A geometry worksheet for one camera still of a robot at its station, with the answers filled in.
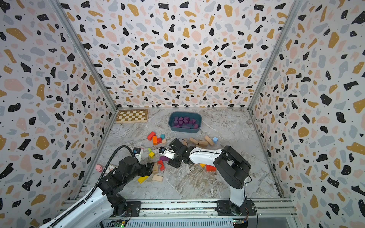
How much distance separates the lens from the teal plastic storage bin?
3.56 feet

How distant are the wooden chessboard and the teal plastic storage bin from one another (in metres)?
0.20

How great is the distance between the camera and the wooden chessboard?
1.12 m
